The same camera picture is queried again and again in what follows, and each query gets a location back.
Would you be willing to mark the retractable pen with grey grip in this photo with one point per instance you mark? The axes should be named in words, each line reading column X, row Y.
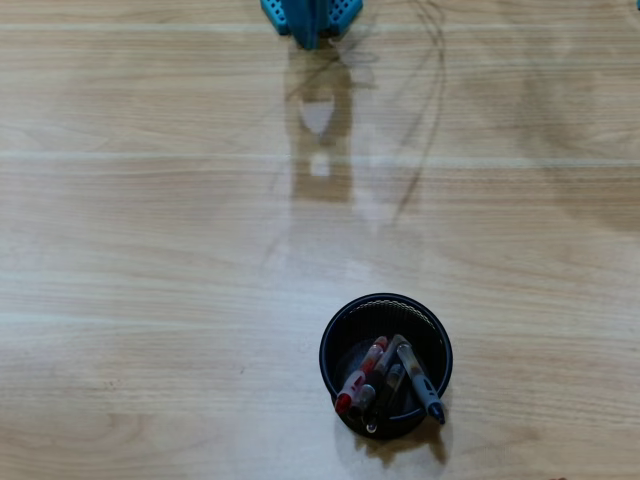
column 425, row 390

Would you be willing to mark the blue perforated robot base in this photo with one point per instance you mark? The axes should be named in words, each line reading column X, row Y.
column 345, row 12

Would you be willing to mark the black mesh pen holder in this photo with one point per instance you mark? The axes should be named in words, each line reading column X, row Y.
column 340, row 330

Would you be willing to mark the black retractable pen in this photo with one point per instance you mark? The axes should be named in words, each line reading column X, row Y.
column 392, row 380

